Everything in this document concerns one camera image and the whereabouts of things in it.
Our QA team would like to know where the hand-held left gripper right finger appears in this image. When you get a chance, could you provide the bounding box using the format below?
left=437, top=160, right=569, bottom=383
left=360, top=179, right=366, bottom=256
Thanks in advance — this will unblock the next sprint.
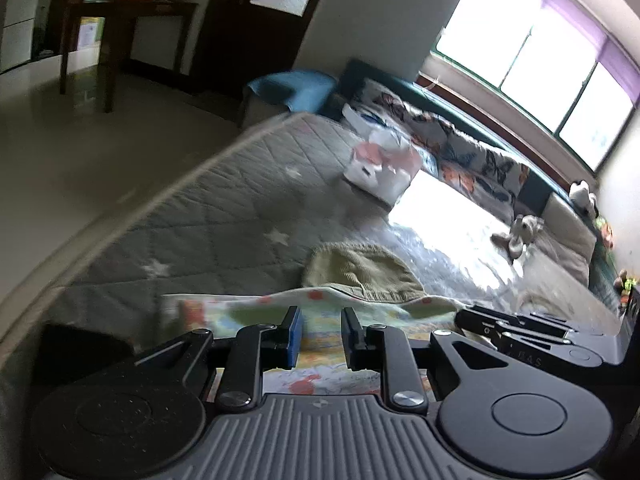
left=340, top=306, right=506, bottom=413

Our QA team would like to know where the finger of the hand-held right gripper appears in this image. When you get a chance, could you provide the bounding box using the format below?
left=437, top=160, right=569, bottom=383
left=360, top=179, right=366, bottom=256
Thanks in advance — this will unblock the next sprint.
left=455, top=310, right=572, bottom=349
left=472, top=305, right=577, bottom=337

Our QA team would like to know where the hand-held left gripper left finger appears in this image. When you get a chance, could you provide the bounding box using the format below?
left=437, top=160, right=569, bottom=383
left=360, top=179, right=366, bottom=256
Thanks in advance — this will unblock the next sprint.
left=135, top=305, right=304, bottom=413

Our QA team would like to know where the patterned children's hooded jacket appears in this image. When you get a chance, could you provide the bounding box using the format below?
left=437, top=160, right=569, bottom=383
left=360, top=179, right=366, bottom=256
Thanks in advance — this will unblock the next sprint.
left=160, top=241, right=506, bottom=397

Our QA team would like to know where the group of small plush toys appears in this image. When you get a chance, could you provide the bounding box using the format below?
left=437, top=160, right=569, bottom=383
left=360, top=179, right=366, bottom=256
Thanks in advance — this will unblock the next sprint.
left=615, top=269, right=639, bottom=307

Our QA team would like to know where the grey plush rabbit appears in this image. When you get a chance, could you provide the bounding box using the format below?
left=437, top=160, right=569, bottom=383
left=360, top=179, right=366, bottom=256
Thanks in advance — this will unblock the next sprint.
left=490, top=214, right=546, bottom=261

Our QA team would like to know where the grey pillow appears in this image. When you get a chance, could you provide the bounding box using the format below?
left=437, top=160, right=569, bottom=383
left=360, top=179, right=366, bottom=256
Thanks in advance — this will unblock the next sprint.
left=525, top=192, right=599, bottom=286

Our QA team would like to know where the teal sofa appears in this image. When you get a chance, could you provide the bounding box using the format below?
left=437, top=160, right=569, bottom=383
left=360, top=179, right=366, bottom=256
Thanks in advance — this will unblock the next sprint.
left=340, top=57, right=632, bottom=321

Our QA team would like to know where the black and white plush toy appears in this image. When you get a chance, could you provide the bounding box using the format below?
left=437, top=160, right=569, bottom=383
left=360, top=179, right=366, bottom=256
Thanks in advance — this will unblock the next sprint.
left=569, top=180, right=600, bottom=221

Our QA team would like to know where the grey quilted star table cover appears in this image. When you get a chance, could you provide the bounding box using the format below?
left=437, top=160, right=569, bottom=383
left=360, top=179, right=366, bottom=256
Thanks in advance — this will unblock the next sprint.
left=0, top=112, right=626, bottom=480

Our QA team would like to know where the white tissue pack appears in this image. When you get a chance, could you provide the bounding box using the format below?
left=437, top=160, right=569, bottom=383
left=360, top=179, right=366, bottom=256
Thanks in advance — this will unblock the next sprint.
left=342, top=104, right=424, bottom=207

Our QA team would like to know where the blue stool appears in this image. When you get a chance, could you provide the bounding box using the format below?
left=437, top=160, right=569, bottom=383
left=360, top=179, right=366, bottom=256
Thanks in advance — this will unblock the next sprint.
left=242, top=71, right=337, bottom=129

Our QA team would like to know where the green framed window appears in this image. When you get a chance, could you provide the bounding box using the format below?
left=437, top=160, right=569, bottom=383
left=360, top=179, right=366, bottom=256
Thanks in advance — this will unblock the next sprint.
left=432, top=0, right=640, bottom=173

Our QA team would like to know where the purple window blind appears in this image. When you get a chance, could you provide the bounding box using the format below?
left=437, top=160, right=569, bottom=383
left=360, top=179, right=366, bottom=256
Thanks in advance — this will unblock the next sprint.
left=475, top=0, right=640, bottom=106

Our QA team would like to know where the dark wooden door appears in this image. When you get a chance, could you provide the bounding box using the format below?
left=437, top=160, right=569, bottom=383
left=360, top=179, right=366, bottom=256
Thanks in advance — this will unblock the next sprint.
left=192, top=0, right=337, bottom=94

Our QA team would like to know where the dark wooden table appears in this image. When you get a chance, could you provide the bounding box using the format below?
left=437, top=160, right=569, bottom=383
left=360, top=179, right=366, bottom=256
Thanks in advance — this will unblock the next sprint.
left=57, top=0, right=199, bottom=114

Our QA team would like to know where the white cabinet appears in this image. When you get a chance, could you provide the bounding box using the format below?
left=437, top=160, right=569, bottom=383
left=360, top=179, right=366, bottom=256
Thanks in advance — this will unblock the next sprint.
left=0, top=0, right=62, bottom=74

